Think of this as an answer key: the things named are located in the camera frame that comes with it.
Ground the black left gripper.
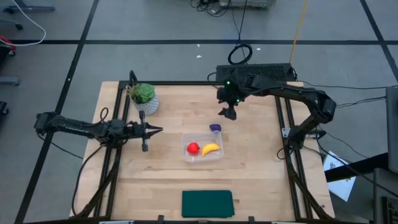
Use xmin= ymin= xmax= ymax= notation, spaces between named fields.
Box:
xmin=125 ymin=110 xmax=164 ymax=153

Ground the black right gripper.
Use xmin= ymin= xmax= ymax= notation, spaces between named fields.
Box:
xmin=216 ymin=73 xmax=249 ymax=121

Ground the yellow toy banana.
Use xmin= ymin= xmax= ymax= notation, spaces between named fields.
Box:
xmin=201 ymin=142 xmax=221 ymax=157

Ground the red toy apple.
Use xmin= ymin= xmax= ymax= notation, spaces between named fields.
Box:
xmin=186 ymin=141 xmax=201 ymax=156

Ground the clear plastic tupperware container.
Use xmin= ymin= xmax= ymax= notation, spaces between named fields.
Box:
xmin=181 ymin=130 xmax=225 ymax=164

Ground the succulent in patterned white pot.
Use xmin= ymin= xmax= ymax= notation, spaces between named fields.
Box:
xmin=126 ymin=82 xmax=160 ymax=116

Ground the black perforated computer case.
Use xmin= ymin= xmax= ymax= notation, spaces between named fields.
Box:
xmin=215 ymin=63 xmax=297 ymax=83

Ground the dark green folded cloth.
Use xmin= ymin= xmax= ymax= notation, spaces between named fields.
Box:
xmin=181 ymin=190 xmax=236 ymax=219

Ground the grey floor device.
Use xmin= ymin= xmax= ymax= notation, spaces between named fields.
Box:
xmin=218 ymin=0 xmax=277 ymax=9

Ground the white paper sheet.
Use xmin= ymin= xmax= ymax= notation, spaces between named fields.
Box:
xmin=323 ymin=151 xmax=357 ymax=203

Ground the black desk edge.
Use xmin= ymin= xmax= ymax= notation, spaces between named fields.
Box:
xmin=324 ymin=152 xmax=389 ymax=183

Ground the grey furniture foot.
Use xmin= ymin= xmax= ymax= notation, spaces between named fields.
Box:
xmin=0 ymin=76 xmax=21 ymax=87

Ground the red object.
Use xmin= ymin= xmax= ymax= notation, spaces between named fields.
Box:
xmin=0 ymin=35 xmax=17 ymax=53

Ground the grey chair base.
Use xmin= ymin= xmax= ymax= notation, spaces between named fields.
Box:
xmin=0 ymin=0 xmax=56 ymax=14

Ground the grey cabinet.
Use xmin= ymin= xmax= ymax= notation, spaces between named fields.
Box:
xmin=373 ymin=167 xmax=398 ymax=224

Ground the black aluminium table frame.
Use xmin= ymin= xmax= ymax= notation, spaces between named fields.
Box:
xmin=72 ymin=79 xmax=336 ymax=224

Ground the coiled black floor cable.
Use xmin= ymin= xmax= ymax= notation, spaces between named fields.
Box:
xmin=227 ymin=42 xmax=254 ymax=66

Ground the dark blue floor cable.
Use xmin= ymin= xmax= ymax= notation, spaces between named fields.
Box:
xmin=238 ymin=0 xmax=249 ymax=46

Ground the black left power cable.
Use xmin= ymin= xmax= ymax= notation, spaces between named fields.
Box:
xmin=71 ymin=144 xmax=105 ymax=217

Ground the yellow hanging cable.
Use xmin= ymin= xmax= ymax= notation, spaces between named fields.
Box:
xmin=289 ymin=0 xmax=310 ymax=65

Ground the tangled black cable pile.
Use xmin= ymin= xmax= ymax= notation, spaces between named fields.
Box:
xmin=190 ymin=0 xmax=233 ymax=18

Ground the thin black floor cable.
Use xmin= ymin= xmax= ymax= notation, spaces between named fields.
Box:
xmin=335 ymin=96 xmax=387 ymax=109
xmin=298 ymin=80 xmax=398 ymax=91

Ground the white floor cable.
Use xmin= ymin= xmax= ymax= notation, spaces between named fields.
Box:
xmin=0 ymin=0 xmax=47 ymax=47

